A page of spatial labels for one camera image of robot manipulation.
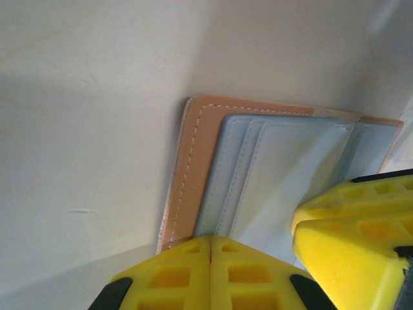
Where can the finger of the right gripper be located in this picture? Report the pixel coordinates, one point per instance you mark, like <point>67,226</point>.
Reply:
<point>355,268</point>
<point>364,200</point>

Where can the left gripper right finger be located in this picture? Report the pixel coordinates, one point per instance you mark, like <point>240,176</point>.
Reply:
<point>251,281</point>

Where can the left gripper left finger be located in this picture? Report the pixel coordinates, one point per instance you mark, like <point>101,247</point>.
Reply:
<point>171,277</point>

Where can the tan leather card holder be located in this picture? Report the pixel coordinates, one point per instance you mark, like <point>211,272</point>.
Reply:
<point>193,161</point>

